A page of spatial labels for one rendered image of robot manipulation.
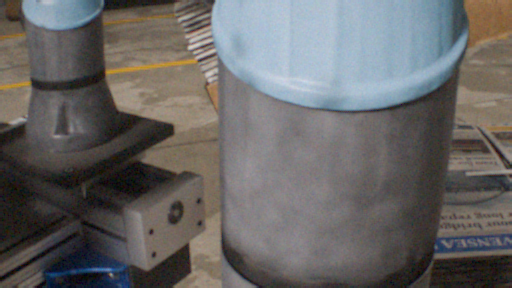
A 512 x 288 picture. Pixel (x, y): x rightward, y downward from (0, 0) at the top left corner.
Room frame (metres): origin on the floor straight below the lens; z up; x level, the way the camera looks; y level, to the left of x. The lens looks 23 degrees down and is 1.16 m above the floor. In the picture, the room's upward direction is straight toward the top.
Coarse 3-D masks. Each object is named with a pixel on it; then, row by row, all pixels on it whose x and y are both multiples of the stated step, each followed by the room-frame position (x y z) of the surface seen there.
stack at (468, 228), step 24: (456, 144) 0.77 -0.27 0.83; (480, 144) 0.77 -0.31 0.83; (504, 144) 0.77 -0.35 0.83; (456, 168) 0.70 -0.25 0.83; (480, 168) 0.70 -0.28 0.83; (504, 168) 0.70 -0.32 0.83; (456, 192) 0.63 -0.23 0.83; (480, 192) 0.63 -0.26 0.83; (504, 192) 0.62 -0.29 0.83; (456, 216) 0.57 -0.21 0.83; (480, 216) 0.57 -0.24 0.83; (504, 216) 0.57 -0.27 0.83; (456, 240) 0.52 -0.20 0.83; (480, 240) 0.52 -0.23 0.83; (504, 240) 0.52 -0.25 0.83; (456, 264) 0.49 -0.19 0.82; (480, 264) 0.49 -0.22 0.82; (504, 264) 0.49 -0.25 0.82
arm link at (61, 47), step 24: (24, 0) 0.81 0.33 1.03; (48, 0) 0.79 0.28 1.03; (72, 0) 0.80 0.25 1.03; (96, 0) 0.83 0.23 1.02; (24, 24) 0.86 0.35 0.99; (48, 24) 0.78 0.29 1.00; (72, 24) 0.79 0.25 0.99; (96, 24) 0.82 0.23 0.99; (48, 48) 0.79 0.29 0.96; (72, 48) 0.79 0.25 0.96; (96, 48) 0.82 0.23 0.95; (48, 72) 0.79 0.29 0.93; (72, 72) 0.79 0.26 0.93; (96, 72) 0.82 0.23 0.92
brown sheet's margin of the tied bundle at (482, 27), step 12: (468, 0) 0.47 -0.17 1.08; (480, 0) 0.47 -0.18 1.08; (492, 0) 0.47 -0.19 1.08; (504, 0) 0.47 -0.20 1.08; (468, 12) 0.47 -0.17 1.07; (480, 12) 0.47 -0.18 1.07; (492, 12) 0.47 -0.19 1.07; (504, 12) 0.47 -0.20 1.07; (480, 24) 0.47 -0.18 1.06; (492, 24) 0.47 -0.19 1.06; (504, 24) 0.47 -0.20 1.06; (480, 36) 0.47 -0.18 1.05; (492, 36) 0.47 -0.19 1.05; (468, 48) 0.47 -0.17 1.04; (216, 84) 0.48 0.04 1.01; (216, 96) 0.48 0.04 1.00; (216, 108) 0.48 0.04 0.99
